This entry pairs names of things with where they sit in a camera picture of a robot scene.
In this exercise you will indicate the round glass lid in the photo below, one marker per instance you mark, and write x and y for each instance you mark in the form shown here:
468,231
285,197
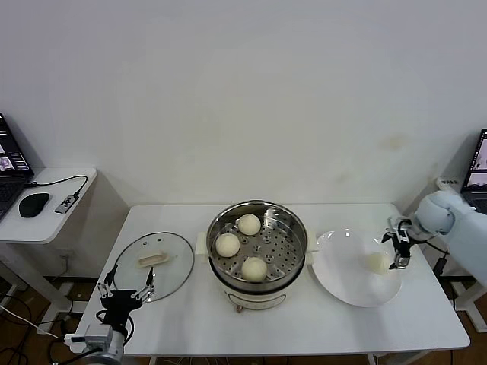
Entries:
152,273

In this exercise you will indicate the stainless steel steamer basket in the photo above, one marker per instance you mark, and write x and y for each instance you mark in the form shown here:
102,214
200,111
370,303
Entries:
274,243

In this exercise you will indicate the black laptop with pink screen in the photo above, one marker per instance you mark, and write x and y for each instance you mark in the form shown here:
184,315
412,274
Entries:
11,167

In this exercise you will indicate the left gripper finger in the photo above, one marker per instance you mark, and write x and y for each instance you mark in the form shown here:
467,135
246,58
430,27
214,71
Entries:
108,281
149,285

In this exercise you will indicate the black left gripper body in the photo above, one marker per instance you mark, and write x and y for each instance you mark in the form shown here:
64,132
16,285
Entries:
119,304

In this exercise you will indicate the white side table with sticker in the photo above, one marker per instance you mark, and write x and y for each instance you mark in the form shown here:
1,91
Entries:
462,298

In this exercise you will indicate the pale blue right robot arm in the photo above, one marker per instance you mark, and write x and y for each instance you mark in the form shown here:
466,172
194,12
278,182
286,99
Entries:
460,228

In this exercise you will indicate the black laptop with dark screen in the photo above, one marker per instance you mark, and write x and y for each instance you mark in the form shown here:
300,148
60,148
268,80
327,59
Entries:
477,171

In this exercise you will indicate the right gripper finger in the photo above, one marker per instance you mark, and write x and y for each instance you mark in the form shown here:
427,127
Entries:
402,254
389,230

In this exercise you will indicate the grey usb hub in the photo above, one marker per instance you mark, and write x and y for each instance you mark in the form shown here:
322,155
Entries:
65,203

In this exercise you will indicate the cream electric cooker base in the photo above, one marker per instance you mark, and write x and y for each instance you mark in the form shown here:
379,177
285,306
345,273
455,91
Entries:
258,296

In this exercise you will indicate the white steamed baozi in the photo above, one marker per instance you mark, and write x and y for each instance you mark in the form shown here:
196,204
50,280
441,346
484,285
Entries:
254,269
377,263
227,245
250,224

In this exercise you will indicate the small printed table sticker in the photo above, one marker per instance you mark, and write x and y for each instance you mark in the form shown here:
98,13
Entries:
450,182

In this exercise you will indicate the dark round floor object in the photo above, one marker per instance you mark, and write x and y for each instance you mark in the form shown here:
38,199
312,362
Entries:
69,325

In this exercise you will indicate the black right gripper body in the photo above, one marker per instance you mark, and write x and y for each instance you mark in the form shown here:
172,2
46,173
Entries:
404,230

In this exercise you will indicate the white round plate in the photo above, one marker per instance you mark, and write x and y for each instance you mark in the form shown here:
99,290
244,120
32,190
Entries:
342,266

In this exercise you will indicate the white rounded side table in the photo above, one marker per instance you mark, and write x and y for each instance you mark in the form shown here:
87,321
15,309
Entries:
42,228

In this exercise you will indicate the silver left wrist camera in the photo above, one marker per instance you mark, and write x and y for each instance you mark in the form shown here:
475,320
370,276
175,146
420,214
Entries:
93,336

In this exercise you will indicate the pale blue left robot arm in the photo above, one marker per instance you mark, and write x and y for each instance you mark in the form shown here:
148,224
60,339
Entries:
110,351

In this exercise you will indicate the black computer mouse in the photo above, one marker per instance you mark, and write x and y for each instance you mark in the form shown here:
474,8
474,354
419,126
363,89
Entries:
34,204

